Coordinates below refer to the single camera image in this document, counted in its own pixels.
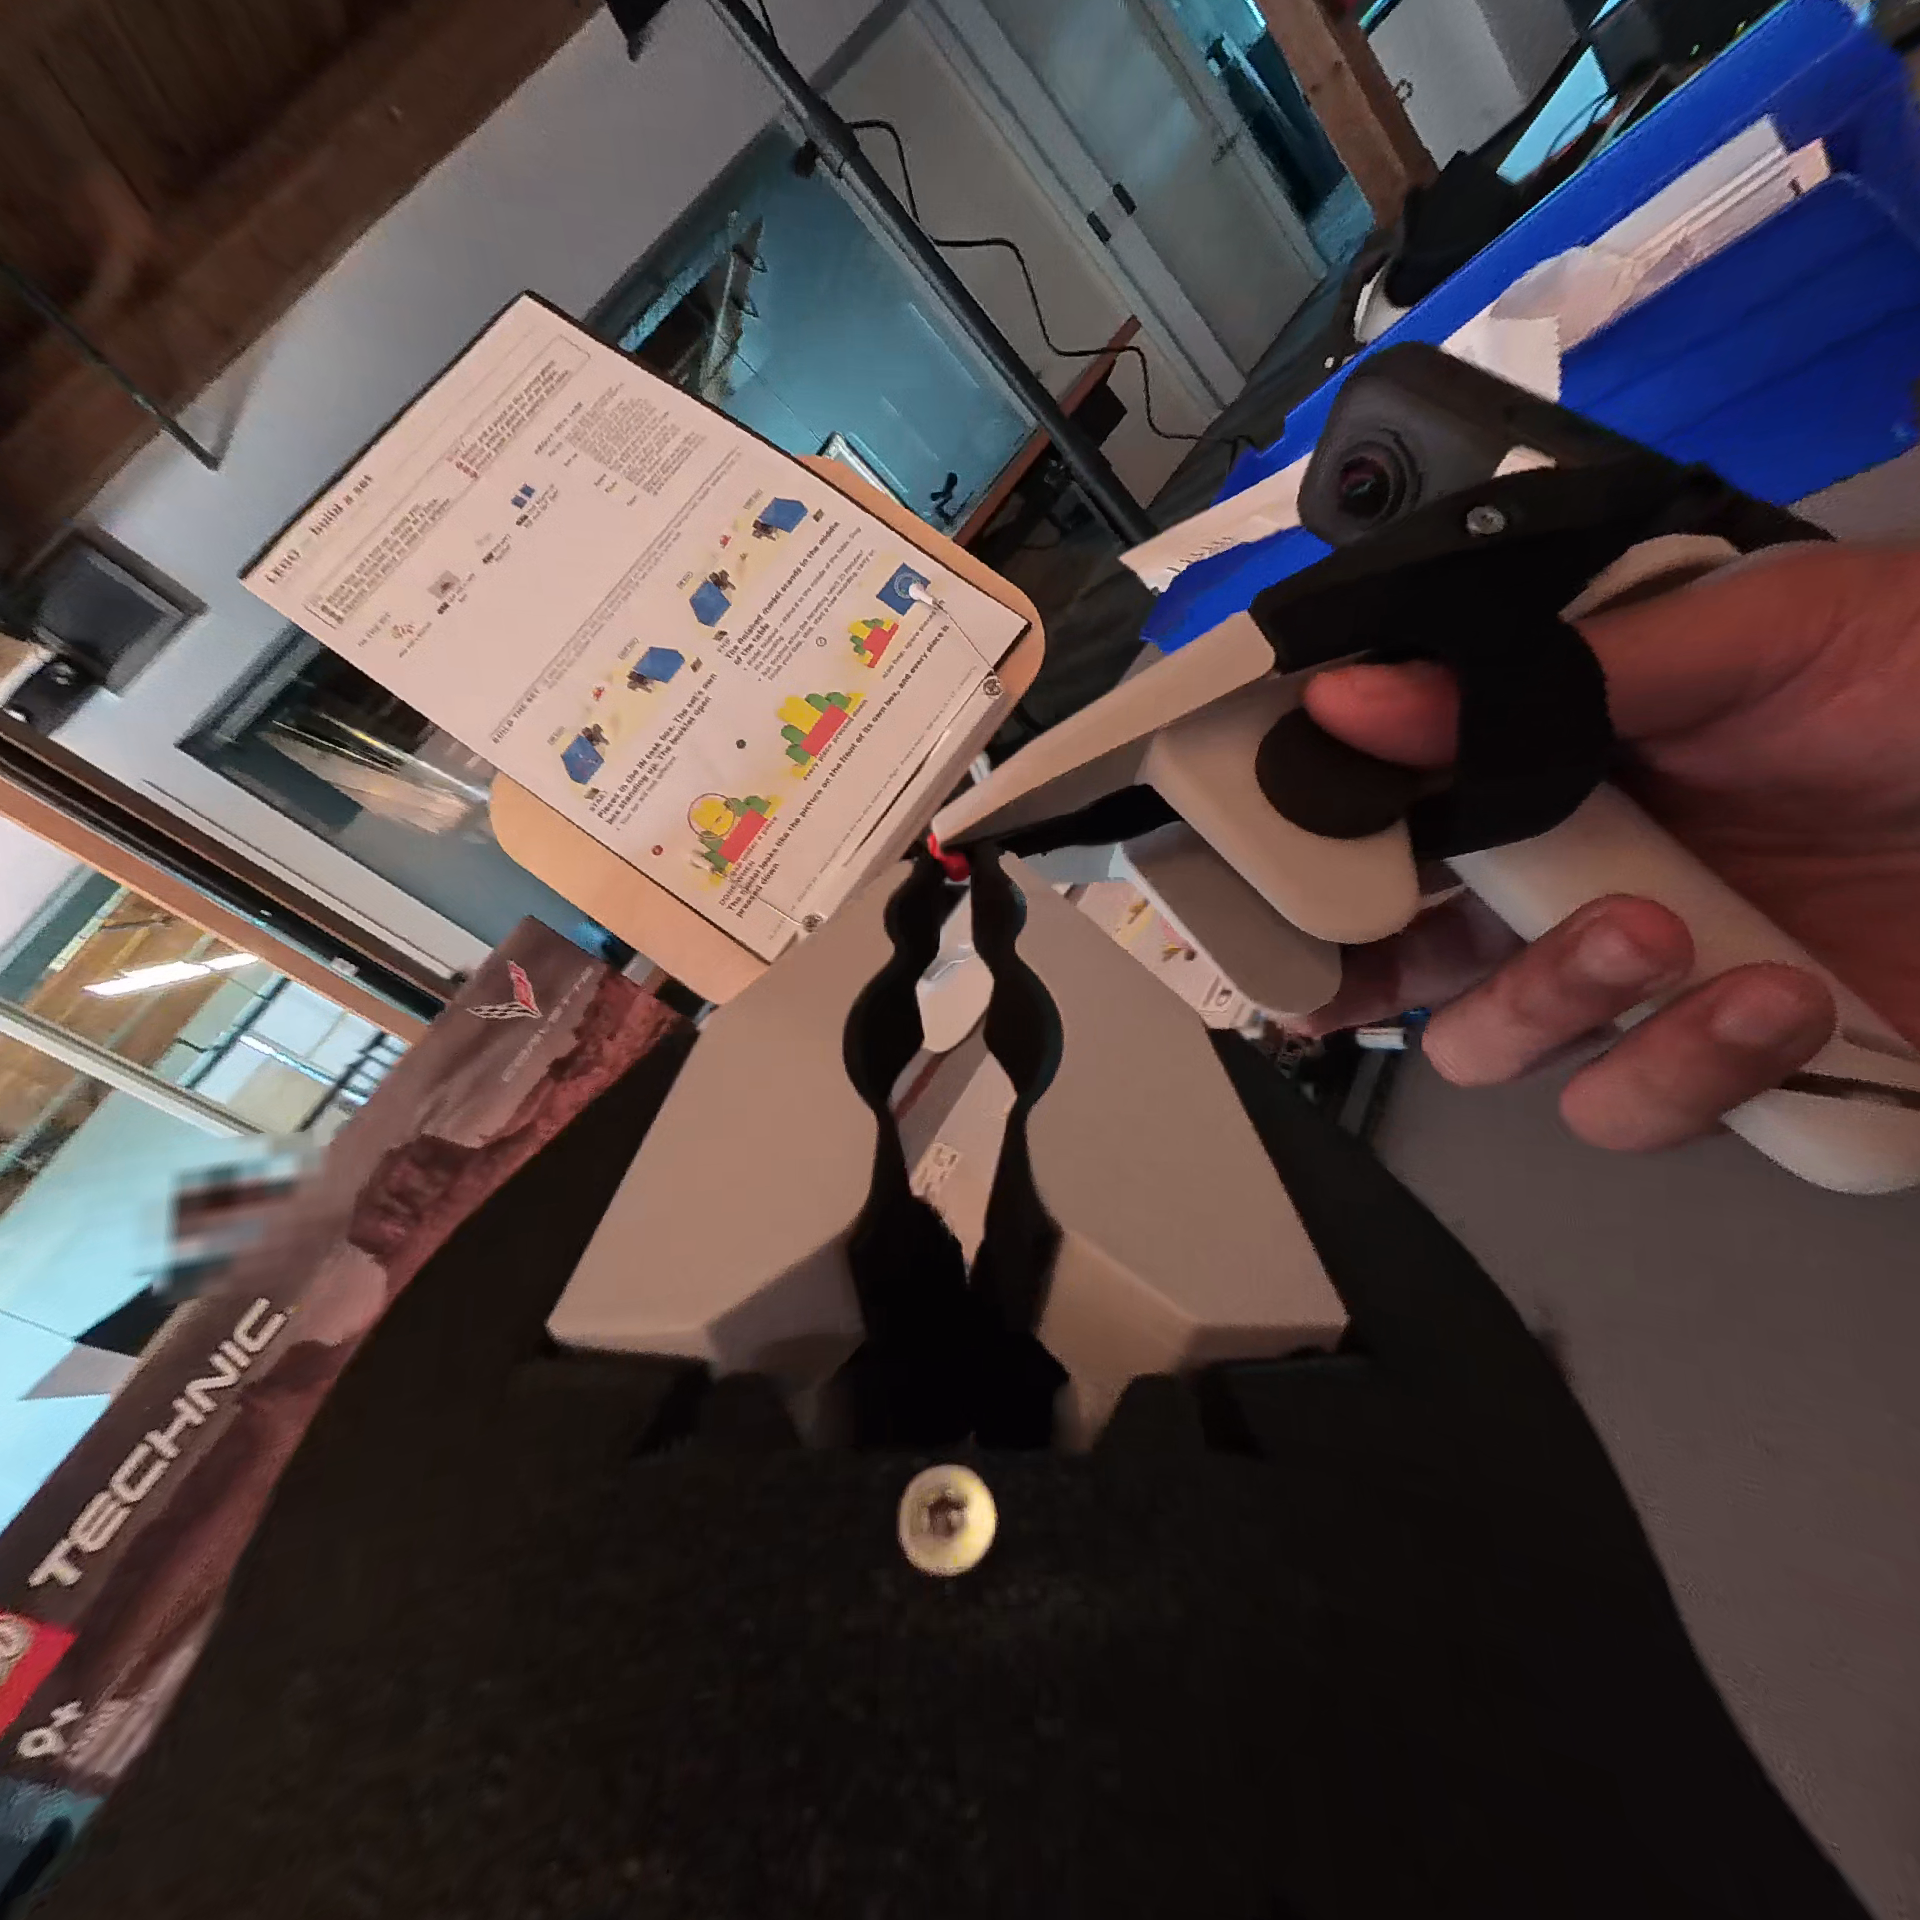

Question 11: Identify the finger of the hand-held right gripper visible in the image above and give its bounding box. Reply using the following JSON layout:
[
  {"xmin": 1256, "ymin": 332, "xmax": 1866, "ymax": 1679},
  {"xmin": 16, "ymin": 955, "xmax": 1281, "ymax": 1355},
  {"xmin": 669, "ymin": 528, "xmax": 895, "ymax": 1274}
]
[
  {"xmin": 928, "ymin": 612, "xmax": 1280, "ymax": 849},
  {"xmin": 959, "ymin": 789, "xmax": 1346, "ymax": 1021}
]

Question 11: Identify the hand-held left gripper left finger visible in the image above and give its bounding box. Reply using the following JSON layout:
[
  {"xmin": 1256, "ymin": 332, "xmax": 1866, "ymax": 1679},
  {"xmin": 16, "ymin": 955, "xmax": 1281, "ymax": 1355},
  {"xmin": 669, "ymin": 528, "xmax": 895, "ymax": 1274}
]
[{"xmin": 546, "ymin": 863, "xmax": 961, "ymax": 1444}]

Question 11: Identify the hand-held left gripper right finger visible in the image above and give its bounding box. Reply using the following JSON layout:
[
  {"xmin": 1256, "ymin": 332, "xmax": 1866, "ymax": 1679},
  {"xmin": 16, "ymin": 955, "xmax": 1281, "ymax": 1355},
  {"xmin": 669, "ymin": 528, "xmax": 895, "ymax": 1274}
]
[{"xmin": 970, "ymin": 860, "xmax": 1346, "ymax": 1444}]

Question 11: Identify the yellow car set box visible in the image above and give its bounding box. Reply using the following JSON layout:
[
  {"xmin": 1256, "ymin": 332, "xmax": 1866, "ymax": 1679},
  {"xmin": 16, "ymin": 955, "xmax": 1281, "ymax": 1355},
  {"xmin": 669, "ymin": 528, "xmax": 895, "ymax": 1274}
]
[{"xmin": 0, "ymin": 920, "xmax": 706, "ymax": 1817}]

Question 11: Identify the person's right hand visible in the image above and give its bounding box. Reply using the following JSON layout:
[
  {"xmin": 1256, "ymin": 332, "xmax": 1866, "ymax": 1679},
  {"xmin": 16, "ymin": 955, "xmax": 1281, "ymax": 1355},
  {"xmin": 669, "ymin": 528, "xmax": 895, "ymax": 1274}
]
[{"xmin": 1303, "ymin": 544, "xmax": 1920, "ymax": 1156}]

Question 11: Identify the white crumpled paper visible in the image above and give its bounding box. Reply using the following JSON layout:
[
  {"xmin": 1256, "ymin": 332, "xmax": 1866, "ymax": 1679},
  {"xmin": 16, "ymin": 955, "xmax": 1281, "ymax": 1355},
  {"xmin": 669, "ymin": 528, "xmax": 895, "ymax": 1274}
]
[{"xmin": 1122, "ymin": 117, "xmax": 1840, "ymax": 601}]

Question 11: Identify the blue plastic bin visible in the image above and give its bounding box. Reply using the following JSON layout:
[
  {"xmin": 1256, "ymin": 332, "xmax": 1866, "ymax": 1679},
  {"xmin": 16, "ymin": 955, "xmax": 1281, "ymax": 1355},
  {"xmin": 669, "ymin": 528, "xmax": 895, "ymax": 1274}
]
[{"xmin": 1147, "ymin": 0, "xmax": 1920, "ymax": 649}]

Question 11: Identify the black metal pole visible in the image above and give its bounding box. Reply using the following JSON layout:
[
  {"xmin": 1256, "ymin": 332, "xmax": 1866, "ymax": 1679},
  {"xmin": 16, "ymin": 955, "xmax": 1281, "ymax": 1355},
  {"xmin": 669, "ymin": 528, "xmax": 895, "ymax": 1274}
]
[{"xmin": 703, "ymin": 0, "xmax": 1163, "ymax": 541}]

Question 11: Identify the printed instruction sheet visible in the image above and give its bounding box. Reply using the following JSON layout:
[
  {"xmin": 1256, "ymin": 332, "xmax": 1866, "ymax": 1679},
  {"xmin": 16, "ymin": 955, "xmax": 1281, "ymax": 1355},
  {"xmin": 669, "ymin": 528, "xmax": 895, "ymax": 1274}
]
[{"xmin": 240, "ymin": 293, "xmax": 1010, "ymax": 964}]

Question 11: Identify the wooden post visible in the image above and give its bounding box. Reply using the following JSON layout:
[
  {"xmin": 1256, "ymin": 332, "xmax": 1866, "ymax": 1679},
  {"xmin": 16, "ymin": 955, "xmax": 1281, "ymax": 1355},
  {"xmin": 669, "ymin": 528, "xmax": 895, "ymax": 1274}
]
[{"xmin": 1256, "ymin": 0, "xmax": 1433, "ymax": 184}]

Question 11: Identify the black cable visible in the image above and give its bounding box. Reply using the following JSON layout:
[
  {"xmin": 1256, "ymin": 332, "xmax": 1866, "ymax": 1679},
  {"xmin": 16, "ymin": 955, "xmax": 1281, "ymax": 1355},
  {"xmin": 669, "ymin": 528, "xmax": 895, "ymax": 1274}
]
[{"xmin": 847, "ymin": 117, "xmax": 1215, "ymax": 444}]

